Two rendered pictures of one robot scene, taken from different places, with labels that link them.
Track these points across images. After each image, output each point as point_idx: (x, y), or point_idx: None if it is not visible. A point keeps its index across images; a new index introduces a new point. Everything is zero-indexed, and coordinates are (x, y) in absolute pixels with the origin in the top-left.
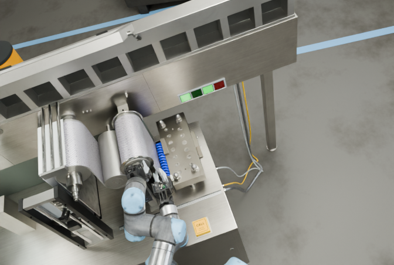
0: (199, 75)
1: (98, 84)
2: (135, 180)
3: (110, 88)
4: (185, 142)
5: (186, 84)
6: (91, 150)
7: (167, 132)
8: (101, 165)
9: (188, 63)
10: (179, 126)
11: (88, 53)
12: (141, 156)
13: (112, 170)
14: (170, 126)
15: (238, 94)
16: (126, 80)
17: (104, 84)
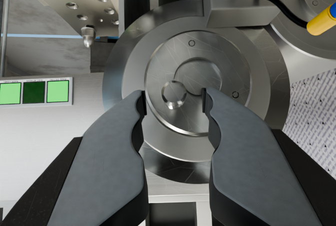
0: (18, 139)
1: (202, 205)
2: None
3: (186, 185)
4: None
5: (48, 127)
6: (317, 135)
7: (113, 17)
8: None
9: (28, 183)
10: (85, 21)
11: None
12: (148, 165)
13: (316, 71)
14: (107, 24)
15: (2, 7)
16: (150, 194)
17: (193, 199)
